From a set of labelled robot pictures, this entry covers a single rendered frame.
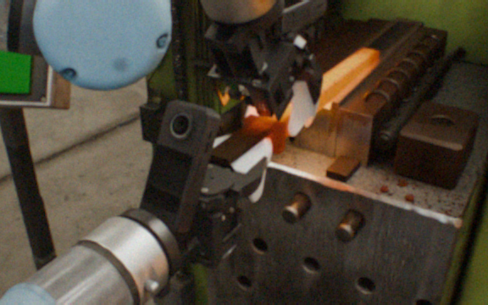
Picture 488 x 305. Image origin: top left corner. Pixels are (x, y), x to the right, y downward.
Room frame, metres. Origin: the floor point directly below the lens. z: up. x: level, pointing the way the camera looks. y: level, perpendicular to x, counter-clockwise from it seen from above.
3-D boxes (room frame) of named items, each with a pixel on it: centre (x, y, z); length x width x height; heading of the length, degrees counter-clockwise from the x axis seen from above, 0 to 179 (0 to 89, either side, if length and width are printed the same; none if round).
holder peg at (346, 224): (0.58, -0.14, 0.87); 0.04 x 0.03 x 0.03; 149
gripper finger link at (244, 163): (0.51, -0.01, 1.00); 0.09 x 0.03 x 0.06; 146
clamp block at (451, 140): (0.67, -0.26, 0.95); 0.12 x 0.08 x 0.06; 149
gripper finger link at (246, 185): (0.47, 0.01, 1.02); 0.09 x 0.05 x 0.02; 146
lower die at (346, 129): (0.89, -0.19, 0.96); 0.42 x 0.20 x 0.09; 149
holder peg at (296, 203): (0.62, -0.07, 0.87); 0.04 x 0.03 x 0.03; 149
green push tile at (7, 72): (0.79, 0.36, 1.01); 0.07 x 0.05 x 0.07; 84
